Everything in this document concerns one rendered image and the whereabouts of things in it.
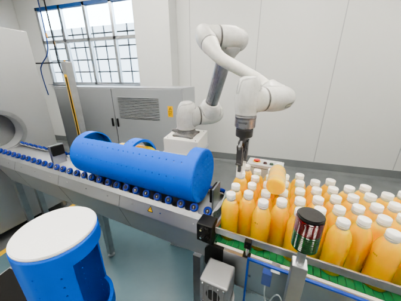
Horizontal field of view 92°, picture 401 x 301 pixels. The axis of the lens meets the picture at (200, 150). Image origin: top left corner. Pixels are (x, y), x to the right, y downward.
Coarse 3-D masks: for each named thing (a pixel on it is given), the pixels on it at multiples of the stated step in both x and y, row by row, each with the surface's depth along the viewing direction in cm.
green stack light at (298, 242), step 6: (294, 234) 50; (294, 240) 50; (300, 240) 48; (306, 240) 47; (312, 240) 46; (318, 240) 47; (294, 246) 50; (300, 246) 48; (306, 246) 47; (312, 246) 47; (318, 246) 48; (300, 252) 49; (306, 252) 48; (312, 252) 48
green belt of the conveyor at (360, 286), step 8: (216, 240) 86; (224, 240) 86; (232, 240) 86; (240, 248) 82; (264, 256) 78; (272, 256) 78; (280, 256) 78; (288, 264) 75; (312, 272) 72; (320, 272) 72; (360, 272) 72; (328, 280) 69; (336, 280) 69; (344, 280) 69; (352, 280) 69; (352, 288) 66; (360, 288) 66; (368, 288) 66; (376, 296) 64; (384, 296) 64; (392, 296) 64; (400, 296) 64
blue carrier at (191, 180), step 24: (72, 144) 123; (96, 144) 116; (144, 144) 126; (96, 168) 116; (120, 168) 107; (144, 168) 99; (168, 168) 94; (192, 168) 90; (168, 192) 99; (192, 192) 91
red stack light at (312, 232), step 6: (294, 222) 50; (300, 222) 47; (294, 228) 50; (300, 228) 47; (306, 228) 46; (312, 228) 45; (318, 228) 45; (300, 234) 48; (306, 234) 46; (312, 234) 46; (318, 234) 46
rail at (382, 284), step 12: (216, 228) 82; (240, 240) 79; (252, 240) 76; (276, 252) 73; (288, 252) 71; (312, 264) 69; (324, 264) 67; (348, 276) 64; (360, 276) 63; (384, 288) 61; (396, 288) 59
